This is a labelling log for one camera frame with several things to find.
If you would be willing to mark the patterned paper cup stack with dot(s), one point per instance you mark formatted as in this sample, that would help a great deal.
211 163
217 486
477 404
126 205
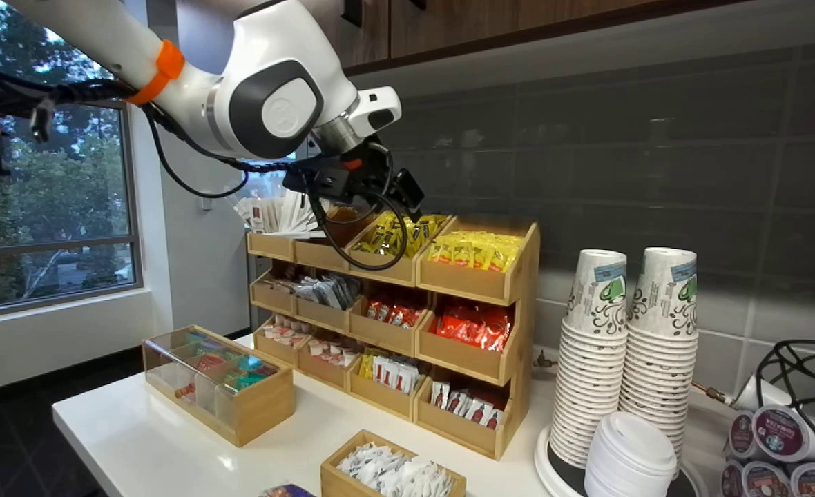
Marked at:
588 368
660 350

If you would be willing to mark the green tea packets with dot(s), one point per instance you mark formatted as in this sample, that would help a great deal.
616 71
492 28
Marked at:
247 373

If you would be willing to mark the wooden wall cabinet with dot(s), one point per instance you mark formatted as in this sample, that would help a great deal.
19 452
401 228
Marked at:
517 23

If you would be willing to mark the gold yellow packets pile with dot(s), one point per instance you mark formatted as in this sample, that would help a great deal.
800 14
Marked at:
421 236

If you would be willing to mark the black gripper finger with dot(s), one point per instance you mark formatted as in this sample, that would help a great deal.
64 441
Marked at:
373 208
408 195

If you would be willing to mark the clear cutlery bags pile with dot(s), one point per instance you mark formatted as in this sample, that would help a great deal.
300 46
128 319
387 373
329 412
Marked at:
271 214

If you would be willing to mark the blue orange snack packet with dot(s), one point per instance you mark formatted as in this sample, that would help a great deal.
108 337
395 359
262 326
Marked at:
286 491

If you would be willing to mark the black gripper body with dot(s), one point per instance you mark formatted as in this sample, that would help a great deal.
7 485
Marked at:
352 169

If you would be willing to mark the bright yellow packets pile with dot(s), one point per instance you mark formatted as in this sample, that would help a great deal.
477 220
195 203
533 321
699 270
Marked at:
478 250

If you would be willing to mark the white cup lids stack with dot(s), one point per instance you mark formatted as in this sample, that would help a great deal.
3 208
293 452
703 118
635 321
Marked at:
629 460

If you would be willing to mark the orange red packets pile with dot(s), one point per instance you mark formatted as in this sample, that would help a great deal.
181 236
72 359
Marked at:
461 333

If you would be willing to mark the window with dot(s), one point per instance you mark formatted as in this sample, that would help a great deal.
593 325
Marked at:
57 231

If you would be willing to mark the red white packets pile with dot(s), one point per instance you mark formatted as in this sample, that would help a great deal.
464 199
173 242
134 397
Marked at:
286 333
464 404
395 373
333 352

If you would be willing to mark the white sugar packets pile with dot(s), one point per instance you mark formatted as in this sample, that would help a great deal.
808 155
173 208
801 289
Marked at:
392 470

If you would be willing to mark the wooden tea box clear lid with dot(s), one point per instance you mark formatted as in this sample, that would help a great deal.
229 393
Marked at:
242 416

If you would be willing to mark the grey packets pile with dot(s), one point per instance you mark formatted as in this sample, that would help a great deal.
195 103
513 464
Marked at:
323 293

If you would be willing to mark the small wooden packet box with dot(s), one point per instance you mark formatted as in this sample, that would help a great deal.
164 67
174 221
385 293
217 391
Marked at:
338 478

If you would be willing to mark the wooden tiered rack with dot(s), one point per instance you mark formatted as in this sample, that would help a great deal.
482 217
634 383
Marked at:
506 306

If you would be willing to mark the red tea packets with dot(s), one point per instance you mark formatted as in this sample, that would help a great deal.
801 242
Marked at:
204 359

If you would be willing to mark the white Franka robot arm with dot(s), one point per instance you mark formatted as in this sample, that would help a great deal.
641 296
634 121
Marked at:
269 100

